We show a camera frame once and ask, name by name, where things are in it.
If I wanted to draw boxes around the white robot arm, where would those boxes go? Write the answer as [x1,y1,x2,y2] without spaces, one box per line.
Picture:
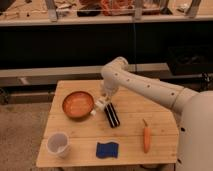
[101,57,213,171]

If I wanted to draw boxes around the orange ceramic bowl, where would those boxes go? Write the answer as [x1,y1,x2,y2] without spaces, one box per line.
[62,91,94,119]

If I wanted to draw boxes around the black rectangular block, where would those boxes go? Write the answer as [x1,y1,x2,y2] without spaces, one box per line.
[104,103,120,128]

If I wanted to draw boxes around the wooden table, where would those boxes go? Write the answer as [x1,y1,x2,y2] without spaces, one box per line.
[36,80,179,167]

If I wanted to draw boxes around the orange carrot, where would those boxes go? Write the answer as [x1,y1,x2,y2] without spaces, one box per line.
[143,119,151,153]

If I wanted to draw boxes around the blue sponge cloth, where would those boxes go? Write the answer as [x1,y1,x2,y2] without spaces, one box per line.
[96,142,119,159]

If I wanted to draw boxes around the white plastic cup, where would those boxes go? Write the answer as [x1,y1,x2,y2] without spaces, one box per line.
[46,132,70,158]

